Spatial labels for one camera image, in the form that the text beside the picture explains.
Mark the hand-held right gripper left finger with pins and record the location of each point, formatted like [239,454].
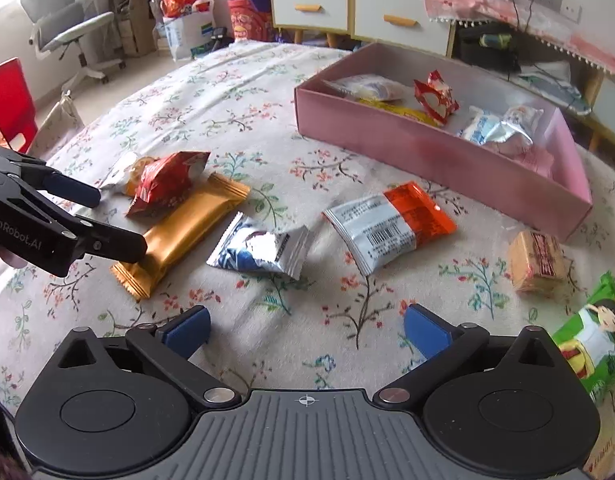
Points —
[187,332]

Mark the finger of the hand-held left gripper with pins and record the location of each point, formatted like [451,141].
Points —
[117,246]
[72,190]

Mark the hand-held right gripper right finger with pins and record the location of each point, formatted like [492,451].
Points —
[427,332]

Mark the orange white snack packet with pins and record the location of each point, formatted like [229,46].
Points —
[125,172]

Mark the gold snack packet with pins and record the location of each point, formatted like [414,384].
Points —
[187,230]

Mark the large red snack packet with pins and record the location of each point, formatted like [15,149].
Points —
[167,180]

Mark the blue silver snack packet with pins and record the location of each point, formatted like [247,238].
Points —
[257,252]

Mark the white packet with orange end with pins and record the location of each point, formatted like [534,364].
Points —
[382,230]

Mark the pink label wafer packet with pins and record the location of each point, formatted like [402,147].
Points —
[535,262]

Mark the green cartoon snack packet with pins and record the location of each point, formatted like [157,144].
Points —
[595,340]

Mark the pink cardboard box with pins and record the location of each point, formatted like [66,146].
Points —
[437,160]

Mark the clear packet of white rolls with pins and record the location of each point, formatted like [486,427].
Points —
[487,132]

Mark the yellow snack packet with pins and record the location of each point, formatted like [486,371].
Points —
[402,111]

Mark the small red snack packet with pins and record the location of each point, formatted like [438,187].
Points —
[435,97]

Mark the long white cookie packet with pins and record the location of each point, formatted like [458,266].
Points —
[525,116]

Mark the white bread packet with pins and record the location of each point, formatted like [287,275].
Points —
[370,87]

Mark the person's left hand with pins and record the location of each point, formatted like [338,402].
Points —
[7,258]

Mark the beige fabric bag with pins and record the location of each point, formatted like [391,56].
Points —
[59,120]

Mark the grey office chair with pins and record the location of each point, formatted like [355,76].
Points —
[62,30]

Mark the floral tablecloth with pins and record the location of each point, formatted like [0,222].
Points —
[237,125]

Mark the wooden desk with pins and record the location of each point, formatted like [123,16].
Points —
[137,10]

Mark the white shopping bag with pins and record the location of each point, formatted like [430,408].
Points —
[185,35]

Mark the beige printed packet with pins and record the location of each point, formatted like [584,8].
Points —
[607,455]

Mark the red gift bag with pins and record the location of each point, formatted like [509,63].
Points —
[180,0]

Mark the white teal cloth pile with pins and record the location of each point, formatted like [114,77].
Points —
[552,85]

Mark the wooden low cabinet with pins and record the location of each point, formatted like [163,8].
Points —
[607,105]

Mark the pink tasselled cloth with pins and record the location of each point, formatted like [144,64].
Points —
[487,2]

